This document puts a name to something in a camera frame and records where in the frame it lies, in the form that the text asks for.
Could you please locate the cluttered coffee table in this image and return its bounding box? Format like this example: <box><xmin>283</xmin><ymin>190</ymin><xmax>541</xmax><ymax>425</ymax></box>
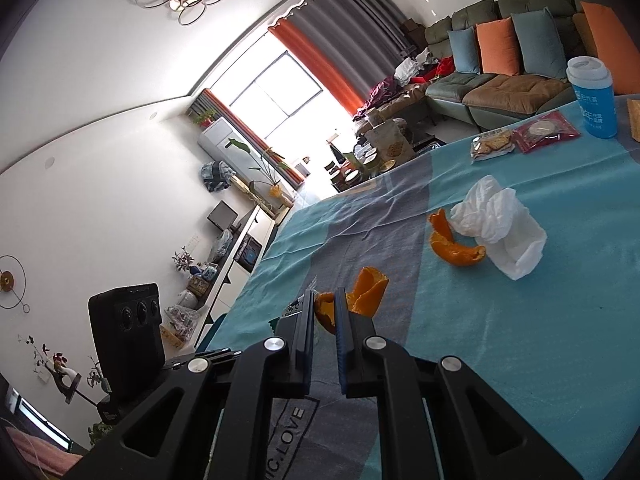
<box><xmin>324</xmin><ymin>117</ymin><xmax>447</xmax><ymax>192</ymax></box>

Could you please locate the tall leafy plant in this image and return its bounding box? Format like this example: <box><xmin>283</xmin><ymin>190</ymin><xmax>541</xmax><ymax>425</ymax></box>
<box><xmin>227</xmin><ymin>136</ymin><xmax>292</xmax><ymax>197</ymax></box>

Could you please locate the vase with dried branches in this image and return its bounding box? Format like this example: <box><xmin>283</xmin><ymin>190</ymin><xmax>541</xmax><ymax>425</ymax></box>
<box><xmin>19</xmin><ymin>334</ymin><xmax>82</xmax><ymax>407</ymax></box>

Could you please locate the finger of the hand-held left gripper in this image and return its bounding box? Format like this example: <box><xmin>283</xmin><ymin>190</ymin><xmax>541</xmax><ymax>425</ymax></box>
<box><xmin>161</xmin><ymin>348</ymin><xmax>246</xmax><ymax>372</ymax></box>

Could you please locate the tall wooden box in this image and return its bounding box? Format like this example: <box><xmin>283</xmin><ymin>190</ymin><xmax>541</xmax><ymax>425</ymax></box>
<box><xmin>159</xmin><ymin>324</ymin><xmax>186</xmax><ymax>352</ymax></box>

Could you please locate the red cloth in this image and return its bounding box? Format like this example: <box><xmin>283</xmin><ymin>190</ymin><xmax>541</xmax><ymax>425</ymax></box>
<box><xmin>429</xmin><ymin>57</ymin><xmax>456</xmax><ymax>82</ymax></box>

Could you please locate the large crumpled white tissue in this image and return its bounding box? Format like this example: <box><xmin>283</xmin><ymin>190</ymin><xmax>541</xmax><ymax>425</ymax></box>
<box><xmin>450</xmin><ymin>175</ymin><xmax>549</xmax><ymax>281</ymax></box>

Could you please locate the teal cushion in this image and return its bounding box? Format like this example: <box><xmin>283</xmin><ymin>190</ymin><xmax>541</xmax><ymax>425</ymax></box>
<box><xmin>447</xmin><ymin>27</ymin><xmax>482</xmax><ymax>75</ymax></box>
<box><xmin>511</xmin><ymin>7</ymin><xmax>569</xmax><ymax>79</ymax></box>

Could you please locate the red snack packet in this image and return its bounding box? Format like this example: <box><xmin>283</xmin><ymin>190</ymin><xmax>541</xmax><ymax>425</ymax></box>
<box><xmin>512</xmin><ymin>110</ymin><xmax>582</xmax><ymax>154</ymax></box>

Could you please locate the glass ship ornament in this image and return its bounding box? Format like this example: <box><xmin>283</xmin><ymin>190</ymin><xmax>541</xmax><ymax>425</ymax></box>
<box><xmin>164</xmin><ymin>304</ymin><xmax>201</xmax><ymax>334</ymax></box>

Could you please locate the green sofa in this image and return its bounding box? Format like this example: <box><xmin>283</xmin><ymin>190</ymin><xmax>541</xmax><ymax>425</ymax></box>
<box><xmin>354</xmin><ymin>0</ymin><xmax>640</xmax><ymax>132</ymax></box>

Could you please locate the white standing air conditioner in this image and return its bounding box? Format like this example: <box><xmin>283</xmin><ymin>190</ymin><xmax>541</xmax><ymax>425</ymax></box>
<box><xmin>197</xmin><ymin>117</ymin><xmax>252</xmax><ymax>182</ymax></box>

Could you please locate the clear plastic wrapper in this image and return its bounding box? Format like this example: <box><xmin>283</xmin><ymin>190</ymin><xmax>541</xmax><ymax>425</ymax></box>
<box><xmin>279</xmin><ymin>275</ymin><xmax>319</xmax><ymax>322</ymax></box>

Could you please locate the black monitor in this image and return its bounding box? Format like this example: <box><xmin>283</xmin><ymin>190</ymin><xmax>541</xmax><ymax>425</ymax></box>
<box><xmin>207</xmin><ymin>200</ymin><xmax>240</xmax><ymax>231</ymax></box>

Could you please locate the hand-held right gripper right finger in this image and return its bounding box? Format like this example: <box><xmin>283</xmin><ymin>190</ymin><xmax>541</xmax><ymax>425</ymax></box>
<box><xmin>335</xmin><ymin>287</ymin><xmax>583</xmax><ymax>480</ymax></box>

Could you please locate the round wire wall clock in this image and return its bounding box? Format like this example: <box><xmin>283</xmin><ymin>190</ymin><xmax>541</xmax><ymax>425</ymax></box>
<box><xmin>0</xmin><ymin>255</ymin><xmax>32</xmax><ymax>312</ymax></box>

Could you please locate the purple clothes pile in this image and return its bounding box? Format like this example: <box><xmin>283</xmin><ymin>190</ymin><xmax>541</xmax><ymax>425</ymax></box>
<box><xmin>357</xmin><ymin>77</ymin><xmax>402</xmax><ymax>112</ymax></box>

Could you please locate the clear plastic bag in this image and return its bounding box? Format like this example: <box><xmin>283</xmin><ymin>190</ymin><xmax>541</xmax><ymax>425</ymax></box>
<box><xmin>207</xmin><ymin>229</ymin><xmax>236</xmax><ymax>262</ymax></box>

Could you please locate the narrow orange peel strip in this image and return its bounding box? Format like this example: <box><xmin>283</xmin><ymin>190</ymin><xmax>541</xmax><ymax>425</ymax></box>
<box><xmin>428</xmin><ymin>208</ymin><xmax>454</xmax><ymax>242</ymax></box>

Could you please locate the wide orange peel piece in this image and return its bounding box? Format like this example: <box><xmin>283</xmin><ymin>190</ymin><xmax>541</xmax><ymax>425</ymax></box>
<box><xmin>430</xmin><ymin>231</ymin><xmax>487</xmax><ymax>265</ymax></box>

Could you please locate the blue cup with white lid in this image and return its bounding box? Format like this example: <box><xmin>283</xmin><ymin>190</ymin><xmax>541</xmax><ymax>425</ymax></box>
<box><xmin>565</xmin><ymin>55</ymin><xmax>619</xmax><ymax>140</ymax></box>

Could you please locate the clear cracker packet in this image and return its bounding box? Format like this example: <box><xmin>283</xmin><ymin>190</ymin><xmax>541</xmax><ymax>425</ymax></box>
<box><xmin>470</xmin><ymin>128</ymin><xmax>515</xmax><ymax>162</ymax></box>

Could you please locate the white long media cabinet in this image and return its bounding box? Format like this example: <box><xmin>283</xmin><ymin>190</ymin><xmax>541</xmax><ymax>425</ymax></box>
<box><xmin>195</xmin><ymin>204</ymin><xmax>279</xmax><ymax>343</ymax></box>

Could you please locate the potted plant on cabinet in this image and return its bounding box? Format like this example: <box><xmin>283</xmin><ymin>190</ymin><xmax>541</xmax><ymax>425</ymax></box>
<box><xmin>172</xmin><ymin>247</ymin><xmax>199</xmax><ymax>274</ymax></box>

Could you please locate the curled orange peel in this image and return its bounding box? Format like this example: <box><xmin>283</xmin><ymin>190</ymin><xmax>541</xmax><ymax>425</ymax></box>
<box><xmin>346</xmin><ymin>266</ymin><xmax>390</xmax><ymax>319</ymax></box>

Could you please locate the balcony window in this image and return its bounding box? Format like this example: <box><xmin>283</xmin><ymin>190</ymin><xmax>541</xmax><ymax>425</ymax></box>
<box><xmin>227</xmin><ymin>50</ymin><xmax>351</xmax><ymax>147</ymax></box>

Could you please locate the teal grey tablecloth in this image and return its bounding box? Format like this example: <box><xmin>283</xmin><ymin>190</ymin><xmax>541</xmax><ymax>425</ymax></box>
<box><xmin>195</xmin><ymin>95</ymin><xmax>640</xmax><ymax>480</ymax></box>

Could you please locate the blue cloth bundle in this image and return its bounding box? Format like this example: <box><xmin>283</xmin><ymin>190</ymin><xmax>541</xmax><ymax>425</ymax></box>
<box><xmin>200</xmin><ymin>160</ymin><xmax>236</xmax><ymax>194</ymax></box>

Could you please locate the orange cushion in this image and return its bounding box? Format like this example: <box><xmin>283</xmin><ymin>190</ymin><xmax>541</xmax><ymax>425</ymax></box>
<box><xmin>579</xmin><ymin>1</ymin><xmax>640</xmax><ymax>97</ymax></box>
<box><xmin>475</xmin><ymin>17</ymin><xmax>524</xmax><ymax>77</ymax></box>

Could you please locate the beige snack bag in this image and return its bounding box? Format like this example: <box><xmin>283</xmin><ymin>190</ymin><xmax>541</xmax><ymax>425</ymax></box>
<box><xmin>368</xmin><ymin>120</ymin><xmax>416</xmax><ymax>160</ymax></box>

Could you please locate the yellow brown packet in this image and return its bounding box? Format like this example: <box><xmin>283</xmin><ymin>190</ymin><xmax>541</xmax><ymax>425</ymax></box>
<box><xmin>626</xmin><ymin>97</ymin><xmax>640</xmax><ymax>142</ymax></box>

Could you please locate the brown cardboard box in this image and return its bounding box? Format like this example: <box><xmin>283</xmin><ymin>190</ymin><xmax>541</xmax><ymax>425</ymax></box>
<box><xmin>399</xmin><ymin>19</ymin><xmax>426</xmax><ymax>49</ymax></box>

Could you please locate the black built-in appliance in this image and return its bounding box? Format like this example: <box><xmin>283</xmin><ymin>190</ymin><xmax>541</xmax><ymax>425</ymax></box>
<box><xmin>234</xmin><ymin>237</ymin><xmax>262</xmax><ymax>267</ymax></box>

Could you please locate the orange grey curtain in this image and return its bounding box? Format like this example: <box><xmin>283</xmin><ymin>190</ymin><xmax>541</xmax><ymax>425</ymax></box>
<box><xmin>186</xmin><ymin>88</ymin><xmax>307</xmax><ymax>187</ymax></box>
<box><xmin>267</xmin><ymin>0</ymin><xmax>427</xmax><ymax>117</ymax></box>

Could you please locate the small orange peel piece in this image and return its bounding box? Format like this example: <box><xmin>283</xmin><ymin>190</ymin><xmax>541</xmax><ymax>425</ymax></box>
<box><xmin>314</xmin><ymin>291</ymin><xmax>342</xmax><ymax>335</ymax></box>

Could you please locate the white clothes pile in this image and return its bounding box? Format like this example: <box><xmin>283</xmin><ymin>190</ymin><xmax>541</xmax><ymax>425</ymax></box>
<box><xmin>394</xmin><ymin>57</ymin><xmax>431</xmax><ymax>84</ymax></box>

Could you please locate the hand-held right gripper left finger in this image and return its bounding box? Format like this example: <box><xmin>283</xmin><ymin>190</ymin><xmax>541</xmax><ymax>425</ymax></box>
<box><xmin>62</xmin><ymin>288</ymin><xmax>317</xmax><ymax>480</ymax></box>

